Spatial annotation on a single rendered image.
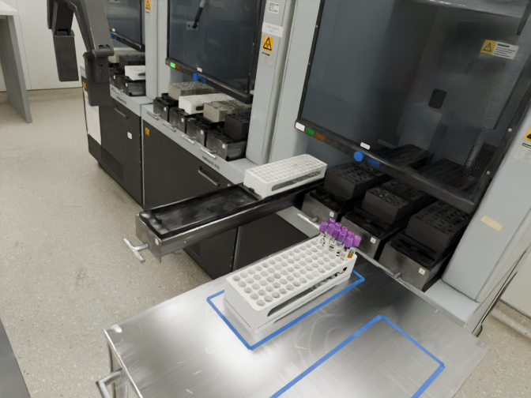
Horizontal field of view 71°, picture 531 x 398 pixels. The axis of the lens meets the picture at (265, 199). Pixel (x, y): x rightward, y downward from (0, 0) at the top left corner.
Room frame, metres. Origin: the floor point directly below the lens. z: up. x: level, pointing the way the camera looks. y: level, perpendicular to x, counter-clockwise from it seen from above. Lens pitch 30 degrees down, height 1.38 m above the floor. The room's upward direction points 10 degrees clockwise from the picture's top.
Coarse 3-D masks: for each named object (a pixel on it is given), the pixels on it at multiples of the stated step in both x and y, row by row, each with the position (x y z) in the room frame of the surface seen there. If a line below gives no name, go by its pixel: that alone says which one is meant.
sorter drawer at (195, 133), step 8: (192, 120) 1.52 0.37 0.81; (200, 120) 1.51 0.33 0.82; (192, 128) 1.51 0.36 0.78; (200, 128) 1.47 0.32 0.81; (208, 128) 1.47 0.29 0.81; (216, 128) 1.50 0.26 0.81; (184, 136) 1.48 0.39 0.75; (192, 136) 1.50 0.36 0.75; (200, 136) 1.46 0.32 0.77; (192, 144) 1.42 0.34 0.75
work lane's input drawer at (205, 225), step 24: (216, 192) 0.96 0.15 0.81; (240, 192) 1.00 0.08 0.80; (288, 192) 1.04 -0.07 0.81; (144, 216) 0.77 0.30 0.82; (168, 216) 0.80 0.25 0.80; (192, 216) 0.82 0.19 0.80; (216, 216) 0.83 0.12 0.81; (240, 216) 0.88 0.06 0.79; (264, 216) 0.95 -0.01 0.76; (144, 240) 0.75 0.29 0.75; (168, 240) 0.71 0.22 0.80; (192, 240) 0.76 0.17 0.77
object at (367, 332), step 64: (128, 320) 0.44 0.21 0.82; (192, 320) 0.47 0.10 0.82; (320, 320) 0.52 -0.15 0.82; (384, 320) 0.55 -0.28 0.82; (448, 320) 0.58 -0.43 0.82; (192, 384) 0.35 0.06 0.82; (256, 384) 0.37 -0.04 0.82; (320, 384) 0.38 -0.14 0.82; (384, 384) 0.41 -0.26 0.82; (448, 384) 0.43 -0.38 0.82
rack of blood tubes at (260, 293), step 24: (312, 240) 0.70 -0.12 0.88; (264, 264) 0.59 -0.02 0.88; (288, 264) 0.60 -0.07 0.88; (312, 264) 0.62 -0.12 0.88; (336, 264) 0.63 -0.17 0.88; (240, 288) 0.51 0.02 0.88; (264, 288) 0.52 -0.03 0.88; (288, 288) 0.54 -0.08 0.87; (312, 288) 0.60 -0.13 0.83; (240, 312) 0.49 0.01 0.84; (264, 312) 0.47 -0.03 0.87; (288, 312) 0.52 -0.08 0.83
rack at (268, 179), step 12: (300, 156) 1.22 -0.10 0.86; (312, 156) 1.23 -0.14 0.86; (252, 168) 1.05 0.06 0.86; (264, 168) 1.07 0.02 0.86; (276, 168) 1.08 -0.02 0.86; (288, 168) 1.10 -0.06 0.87; (300, 168) 1.11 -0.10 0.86; (312, 168) 1.14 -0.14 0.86; (324, 168) 1.17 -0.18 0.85; (252, 180) 1.00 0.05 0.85; (264, 180) 0.99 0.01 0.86; (276, 180) 1.00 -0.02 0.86; (288, 180) 1.13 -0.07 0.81; (300, 180) 1.10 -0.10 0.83; (312, 180) 1.13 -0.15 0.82; (264, 192) 0.97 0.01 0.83; (276, 192) 1.00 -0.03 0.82
